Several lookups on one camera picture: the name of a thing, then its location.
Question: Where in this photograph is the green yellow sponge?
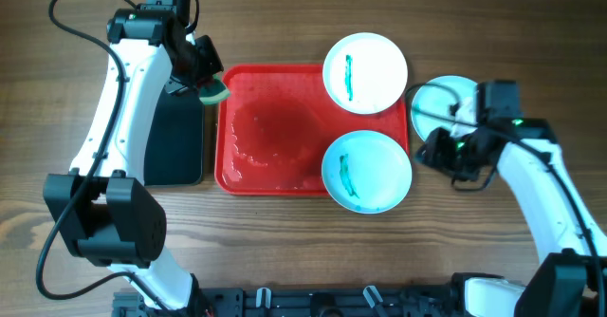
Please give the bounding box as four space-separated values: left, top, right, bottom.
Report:
198 76 230 105

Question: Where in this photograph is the light green stained plate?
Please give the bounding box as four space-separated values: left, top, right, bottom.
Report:
411 75 477 140

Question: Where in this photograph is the light blue stained plate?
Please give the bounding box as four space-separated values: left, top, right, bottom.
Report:
321 130 413 214

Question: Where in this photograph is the white stained plate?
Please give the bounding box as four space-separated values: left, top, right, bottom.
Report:
322 32 409 115

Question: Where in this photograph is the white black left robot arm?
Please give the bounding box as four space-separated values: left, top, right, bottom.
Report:
43 9 222 316

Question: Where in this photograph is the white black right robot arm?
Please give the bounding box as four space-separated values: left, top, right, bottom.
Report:
415 118 606 316

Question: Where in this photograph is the black plastic tray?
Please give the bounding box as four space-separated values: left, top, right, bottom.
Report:
144 91 204 187

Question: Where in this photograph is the red plastic tray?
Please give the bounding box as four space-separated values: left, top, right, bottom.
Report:
214 65 409 196

